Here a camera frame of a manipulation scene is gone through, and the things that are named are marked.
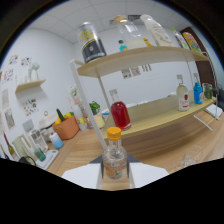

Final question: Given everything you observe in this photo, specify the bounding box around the potted green plant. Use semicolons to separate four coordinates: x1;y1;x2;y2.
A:
88;100;101;116

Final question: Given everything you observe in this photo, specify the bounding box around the white notebook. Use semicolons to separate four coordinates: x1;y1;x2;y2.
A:
204;103;224;121

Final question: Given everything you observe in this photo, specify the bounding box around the white board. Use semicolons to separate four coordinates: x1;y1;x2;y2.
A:
34;149;59;171

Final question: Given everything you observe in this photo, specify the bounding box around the yellow cartoon can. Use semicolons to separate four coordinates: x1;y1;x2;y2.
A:
182;31;203;54

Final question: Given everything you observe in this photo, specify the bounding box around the red liquid bottle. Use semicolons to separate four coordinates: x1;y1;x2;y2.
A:
108;88;132;131

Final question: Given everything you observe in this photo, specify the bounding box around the white-frame wooden shelf rack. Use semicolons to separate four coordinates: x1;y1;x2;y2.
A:
69;45;223;153

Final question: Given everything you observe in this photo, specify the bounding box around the small green glass jar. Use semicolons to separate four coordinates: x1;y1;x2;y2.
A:
202;82;213;100

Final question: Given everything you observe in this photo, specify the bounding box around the ceiling air vent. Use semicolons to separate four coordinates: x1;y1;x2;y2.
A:
128;14;143;22

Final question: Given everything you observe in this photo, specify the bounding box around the white milk bottle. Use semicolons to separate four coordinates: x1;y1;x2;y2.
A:
139;13;175;48

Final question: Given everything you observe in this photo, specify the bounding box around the small blue white bottle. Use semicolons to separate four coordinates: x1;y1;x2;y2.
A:
49;131;64;150

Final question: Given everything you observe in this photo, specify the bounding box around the black handbag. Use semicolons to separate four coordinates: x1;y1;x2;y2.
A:
18;155;37;167

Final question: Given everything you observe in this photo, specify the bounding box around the clear bottle orange cap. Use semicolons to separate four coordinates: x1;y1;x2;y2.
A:
101;126;129;181

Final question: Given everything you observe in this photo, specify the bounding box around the blue bottle silver cap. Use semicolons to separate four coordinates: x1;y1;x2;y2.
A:
192;72;204;105

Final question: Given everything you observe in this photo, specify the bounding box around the brown door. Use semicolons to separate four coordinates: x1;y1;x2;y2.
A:
179;26;218;98

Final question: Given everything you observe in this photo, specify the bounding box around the clear bottle red label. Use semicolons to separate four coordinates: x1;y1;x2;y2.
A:
175;74;191;112

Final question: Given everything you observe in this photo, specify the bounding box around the green cup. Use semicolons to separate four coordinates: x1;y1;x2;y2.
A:
34;147;47;163

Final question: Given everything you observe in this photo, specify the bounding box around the clear bottle green cap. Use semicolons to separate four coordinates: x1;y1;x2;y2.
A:
170;27;189;50

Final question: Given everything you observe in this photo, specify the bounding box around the wooden wall shelf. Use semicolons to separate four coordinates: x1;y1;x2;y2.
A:
14;78;47;94

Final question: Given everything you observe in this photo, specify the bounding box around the green toy cucumber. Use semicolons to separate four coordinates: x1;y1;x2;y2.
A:
55;108;67;123

